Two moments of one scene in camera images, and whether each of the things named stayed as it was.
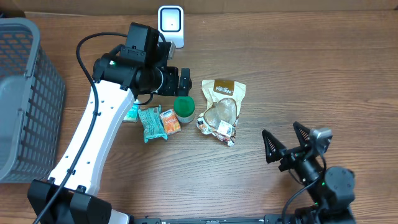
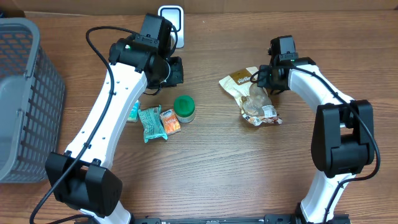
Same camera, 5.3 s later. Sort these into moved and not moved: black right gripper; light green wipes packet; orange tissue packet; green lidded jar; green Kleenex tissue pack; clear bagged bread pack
Moved: clear bagged bread pack; black right gripper
Not moved: green Kleenex tissue pack; green lidded jar; orange tissue packet; light green wipes packet
